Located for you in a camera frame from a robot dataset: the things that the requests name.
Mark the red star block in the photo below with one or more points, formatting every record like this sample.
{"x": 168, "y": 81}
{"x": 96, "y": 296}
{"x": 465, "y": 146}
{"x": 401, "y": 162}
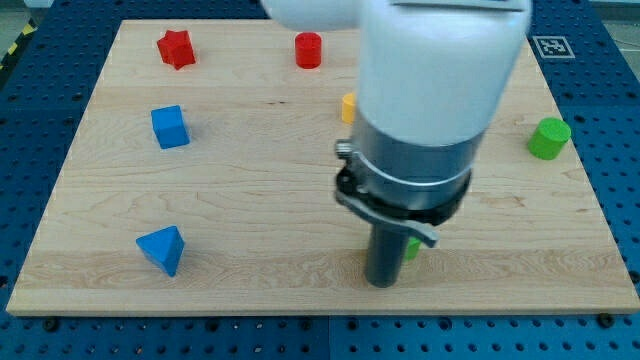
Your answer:
{"x": 176, "y": 49}

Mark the yellow heart block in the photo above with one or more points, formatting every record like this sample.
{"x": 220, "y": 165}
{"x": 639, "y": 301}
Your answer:
{"x": 348, "y": 108}

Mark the blue cube block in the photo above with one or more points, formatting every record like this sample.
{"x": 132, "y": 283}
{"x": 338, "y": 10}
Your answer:
{"x": 169, "y": 127}

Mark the green cylinder block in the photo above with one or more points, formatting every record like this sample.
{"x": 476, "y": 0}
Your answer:
{"x": 549, "y": 138}

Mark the fiducial marker tag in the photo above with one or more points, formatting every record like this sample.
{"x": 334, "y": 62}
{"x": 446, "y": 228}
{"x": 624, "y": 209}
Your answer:
{"x": 553, "y": 47}

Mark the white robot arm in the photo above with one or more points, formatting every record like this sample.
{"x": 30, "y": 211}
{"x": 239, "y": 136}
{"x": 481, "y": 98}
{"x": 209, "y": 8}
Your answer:
{"x": 431, "y": 75}

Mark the red cylinder block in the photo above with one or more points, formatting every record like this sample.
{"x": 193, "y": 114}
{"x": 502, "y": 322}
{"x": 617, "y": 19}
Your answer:
{"x": 308, "y": 50}

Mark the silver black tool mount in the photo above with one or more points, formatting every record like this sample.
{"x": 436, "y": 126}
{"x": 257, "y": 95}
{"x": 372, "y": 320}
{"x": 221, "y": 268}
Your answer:
{"x": 401, "y": 186}

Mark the wooden board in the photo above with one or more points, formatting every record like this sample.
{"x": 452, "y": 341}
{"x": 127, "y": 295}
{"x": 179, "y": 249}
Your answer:
{"x": 252, "y": 195}

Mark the blue triangular prism block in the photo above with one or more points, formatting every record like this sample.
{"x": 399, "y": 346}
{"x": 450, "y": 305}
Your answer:
{"x": 163, "y": 248}

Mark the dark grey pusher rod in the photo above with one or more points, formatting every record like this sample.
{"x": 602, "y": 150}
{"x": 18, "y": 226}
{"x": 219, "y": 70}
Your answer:
{"x": 385, "y": 255}

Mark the small green block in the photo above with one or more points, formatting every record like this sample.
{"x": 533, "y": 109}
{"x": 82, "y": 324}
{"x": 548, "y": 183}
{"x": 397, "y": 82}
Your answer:
{"x": 413, "y": 247}

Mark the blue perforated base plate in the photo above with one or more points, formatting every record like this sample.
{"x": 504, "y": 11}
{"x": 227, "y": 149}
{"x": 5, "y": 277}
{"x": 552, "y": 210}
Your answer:
{"x": 48, "y": 90}

